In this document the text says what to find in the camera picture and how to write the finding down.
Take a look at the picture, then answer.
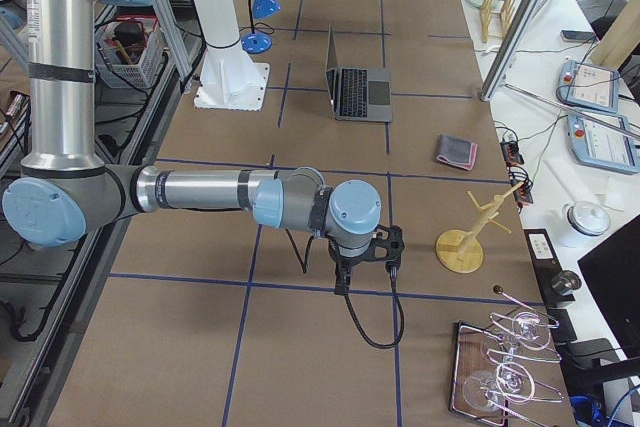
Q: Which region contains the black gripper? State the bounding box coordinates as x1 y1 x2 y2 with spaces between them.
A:
328 240 356 295

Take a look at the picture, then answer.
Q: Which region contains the grey laptop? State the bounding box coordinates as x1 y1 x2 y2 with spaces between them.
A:
325 25 393 123

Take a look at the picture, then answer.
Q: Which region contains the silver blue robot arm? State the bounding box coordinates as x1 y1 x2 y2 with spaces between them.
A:
2 0 390 295

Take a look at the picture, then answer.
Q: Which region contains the wooden mug tree stand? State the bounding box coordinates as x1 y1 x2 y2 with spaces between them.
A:
435 182 523 274

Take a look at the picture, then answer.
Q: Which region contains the wine glass near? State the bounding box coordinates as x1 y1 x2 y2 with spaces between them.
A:
462 362 535 412

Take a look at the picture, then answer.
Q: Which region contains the wine glass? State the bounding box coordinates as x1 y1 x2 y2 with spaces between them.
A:
486 310 561 363
462 362 535 412

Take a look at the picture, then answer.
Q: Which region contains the wine glass far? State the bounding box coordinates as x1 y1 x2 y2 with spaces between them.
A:
486 310 561 363

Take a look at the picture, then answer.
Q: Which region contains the orange black electronics board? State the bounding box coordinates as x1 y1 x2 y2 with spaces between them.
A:
500 140 525 167

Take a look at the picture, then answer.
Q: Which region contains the white kettle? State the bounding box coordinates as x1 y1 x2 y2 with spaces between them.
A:
556 201 611 247

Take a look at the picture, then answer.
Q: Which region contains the black monitor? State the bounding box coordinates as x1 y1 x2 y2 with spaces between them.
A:
578 222 639 349

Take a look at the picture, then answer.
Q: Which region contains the blue desk lamp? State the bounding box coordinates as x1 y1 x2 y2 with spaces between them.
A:
241 0 281 54

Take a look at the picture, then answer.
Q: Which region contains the near teach pendant tablet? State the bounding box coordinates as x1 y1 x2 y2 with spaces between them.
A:
567 113 639 174

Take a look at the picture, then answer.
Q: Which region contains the teach pendant tablet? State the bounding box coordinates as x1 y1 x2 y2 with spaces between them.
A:
567 113 639 174
556 60 620 113

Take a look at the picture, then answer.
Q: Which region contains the wooden dish rack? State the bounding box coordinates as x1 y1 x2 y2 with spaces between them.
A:
479 0 515 43

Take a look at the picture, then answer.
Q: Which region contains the far teach pendant tablet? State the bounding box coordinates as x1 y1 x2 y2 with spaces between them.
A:
556 60 620 113

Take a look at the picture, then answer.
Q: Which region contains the white plastic basket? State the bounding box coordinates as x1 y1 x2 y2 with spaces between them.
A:
95 15 163 89

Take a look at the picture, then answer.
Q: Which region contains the smartphone on desk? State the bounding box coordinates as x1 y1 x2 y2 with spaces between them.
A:
560 29 597 43

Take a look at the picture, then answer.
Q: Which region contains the black camera cable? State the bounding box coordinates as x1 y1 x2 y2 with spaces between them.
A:
344 261 405 349

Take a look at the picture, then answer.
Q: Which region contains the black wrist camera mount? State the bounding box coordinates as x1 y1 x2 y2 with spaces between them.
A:
365 224 405 271

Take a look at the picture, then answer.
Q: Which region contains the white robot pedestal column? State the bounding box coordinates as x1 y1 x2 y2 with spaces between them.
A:
193 0 269 111

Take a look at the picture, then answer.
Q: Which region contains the aluminium frame post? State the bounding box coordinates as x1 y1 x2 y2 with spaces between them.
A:
480 0 542 102

